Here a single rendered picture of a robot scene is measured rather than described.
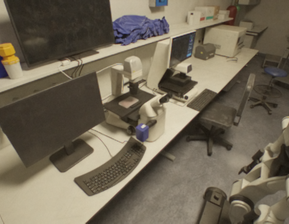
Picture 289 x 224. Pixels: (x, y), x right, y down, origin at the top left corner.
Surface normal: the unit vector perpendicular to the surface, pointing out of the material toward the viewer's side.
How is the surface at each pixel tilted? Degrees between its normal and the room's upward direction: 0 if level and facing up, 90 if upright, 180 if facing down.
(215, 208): 0
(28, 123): 86
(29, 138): 86
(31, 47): 86
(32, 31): 86
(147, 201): 0
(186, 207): 0
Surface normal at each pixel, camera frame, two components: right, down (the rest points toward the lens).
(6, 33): 0.77, 0.37
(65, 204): 0.00, -0.82
